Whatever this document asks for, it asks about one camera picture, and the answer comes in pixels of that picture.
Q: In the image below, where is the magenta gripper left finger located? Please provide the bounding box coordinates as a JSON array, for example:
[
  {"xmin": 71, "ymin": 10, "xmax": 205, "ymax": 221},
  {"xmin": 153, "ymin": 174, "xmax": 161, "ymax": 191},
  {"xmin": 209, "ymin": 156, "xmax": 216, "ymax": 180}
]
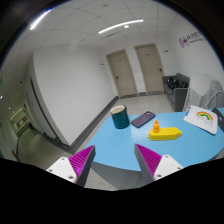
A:
[{"xmin": 47, "ymin": 145, "xmax": 96, "ymax": 187}]

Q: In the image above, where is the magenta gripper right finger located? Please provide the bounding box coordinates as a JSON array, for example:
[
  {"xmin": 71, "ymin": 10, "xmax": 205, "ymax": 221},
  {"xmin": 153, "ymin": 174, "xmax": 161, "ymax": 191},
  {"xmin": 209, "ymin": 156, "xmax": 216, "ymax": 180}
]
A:
[{"xmin": 134, "ymin": 144, "xmax": 183, "ymax": 182}]

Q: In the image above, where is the orange charger plug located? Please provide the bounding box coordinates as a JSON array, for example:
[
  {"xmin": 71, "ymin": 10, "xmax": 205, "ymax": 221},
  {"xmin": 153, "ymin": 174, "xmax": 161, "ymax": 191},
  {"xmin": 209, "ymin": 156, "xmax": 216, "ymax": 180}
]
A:
[{"xmin": 153, "ymin": 119, "xmax": 160, "ymax": 133}]

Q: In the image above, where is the yellow power strip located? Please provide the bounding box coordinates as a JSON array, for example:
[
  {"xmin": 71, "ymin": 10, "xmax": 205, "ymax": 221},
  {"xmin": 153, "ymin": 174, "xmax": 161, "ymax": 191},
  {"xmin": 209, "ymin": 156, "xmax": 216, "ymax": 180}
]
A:
[{"xmin": 147, "ymin": 127, "xmax": 182, "ymax": 141}]

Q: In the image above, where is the purple smartphone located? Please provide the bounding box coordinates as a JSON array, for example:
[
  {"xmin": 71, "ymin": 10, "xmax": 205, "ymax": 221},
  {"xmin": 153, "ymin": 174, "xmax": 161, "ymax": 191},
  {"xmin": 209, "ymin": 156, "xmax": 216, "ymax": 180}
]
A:
[{"xmin": 131, "ymin": 111, "xmax": 155, "ymax": 128}]

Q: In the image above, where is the dark teal mug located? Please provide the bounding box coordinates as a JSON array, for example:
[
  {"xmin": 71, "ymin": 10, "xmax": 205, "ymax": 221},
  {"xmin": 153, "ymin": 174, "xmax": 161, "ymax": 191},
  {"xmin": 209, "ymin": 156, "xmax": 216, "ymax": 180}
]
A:
[{"xmin": 110, "ymin": 105, "xmax": 130, "ymax": 129}]

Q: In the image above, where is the white rainbow card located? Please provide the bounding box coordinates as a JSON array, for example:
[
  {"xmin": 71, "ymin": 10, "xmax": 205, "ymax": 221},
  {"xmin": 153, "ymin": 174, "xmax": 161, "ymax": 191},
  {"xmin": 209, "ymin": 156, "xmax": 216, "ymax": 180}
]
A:
[{"xmin": 184, "ymin": 105, "xmax": 218, "ymax": 135}]

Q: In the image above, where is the grey sofa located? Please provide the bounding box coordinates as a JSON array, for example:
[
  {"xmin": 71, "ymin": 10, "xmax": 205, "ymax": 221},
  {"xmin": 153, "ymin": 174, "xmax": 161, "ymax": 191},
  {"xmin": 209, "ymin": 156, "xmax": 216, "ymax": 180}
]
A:
[{"xmin": 162, "ymin": 73, "xmax": 190, "ymax": 112}]

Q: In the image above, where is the black bag on sofa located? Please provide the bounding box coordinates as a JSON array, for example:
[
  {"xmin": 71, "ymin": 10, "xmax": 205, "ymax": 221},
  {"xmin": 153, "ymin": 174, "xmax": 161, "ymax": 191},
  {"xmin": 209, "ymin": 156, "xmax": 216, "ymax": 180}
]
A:
[{"xmin": 167, "ymin": 78, "xmax": 180, "ymax": 89}]

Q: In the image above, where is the white covered equipment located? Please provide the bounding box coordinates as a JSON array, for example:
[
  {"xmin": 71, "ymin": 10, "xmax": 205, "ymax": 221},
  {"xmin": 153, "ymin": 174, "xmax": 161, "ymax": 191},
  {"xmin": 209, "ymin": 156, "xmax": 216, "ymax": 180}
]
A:
[{"xmin": 183, "ymin": 74, "xmax": 224, "ymax": 111}]

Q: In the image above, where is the left beige door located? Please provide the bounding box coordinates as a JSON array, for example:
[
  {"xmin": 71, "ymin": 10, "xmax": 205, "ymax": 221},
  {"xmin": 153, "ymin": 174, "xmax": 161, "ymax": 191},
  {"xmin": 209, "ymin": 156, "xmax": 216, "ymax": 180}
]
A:
[{"xmin": 107, "ymin": 50, "xmax": 137, "ymax": 97}]

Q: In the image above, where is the beige door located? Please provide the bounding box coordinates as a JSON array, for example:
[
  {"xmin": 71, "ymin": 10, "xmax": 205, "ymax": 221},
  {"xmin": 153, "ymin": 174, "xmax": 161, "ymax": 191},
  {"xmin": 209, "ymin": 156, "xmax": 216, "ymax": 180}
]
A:
[
  {"xmin": 136, "ymin": 44, "xmax": 163, "ymax": 93},
  {"xmin": 107, "ymin": 50, "xmax": 137, "ymax": 97}
]

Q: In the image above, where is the right beige door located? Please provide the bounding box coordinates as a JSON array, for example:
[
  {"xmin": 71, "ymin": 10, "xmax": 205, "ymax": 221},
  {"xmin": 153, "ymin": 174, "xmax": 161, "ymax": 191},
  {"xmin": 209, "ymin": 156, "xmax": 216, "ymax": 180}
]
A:
[{"xmin": 136, "ymin": 44, "xmax": 163, "ymax": 93}]

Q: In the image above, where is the long ceiling light strip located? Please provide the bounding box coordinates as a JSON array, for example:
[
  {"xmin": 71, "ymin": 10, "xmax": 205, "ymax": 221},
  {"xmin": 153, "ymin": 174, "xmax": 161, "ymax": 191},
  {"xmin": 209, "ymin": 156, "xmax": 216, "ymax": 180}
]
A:
[{"xmin": 98, "ymin": 19, "xmax": 144, "ymax": 34}]

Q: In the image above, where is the purple wall logo sign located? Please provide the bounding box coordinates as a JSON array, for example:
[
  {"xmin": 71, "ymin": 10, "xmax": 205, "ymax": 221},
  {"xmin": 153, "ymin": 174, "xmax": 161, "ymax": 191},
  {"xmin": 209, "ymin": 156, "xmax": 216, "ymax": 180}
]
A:
[{"xmin": 179, "ymin": 31, "xmax": 204, "ymax": 48}]

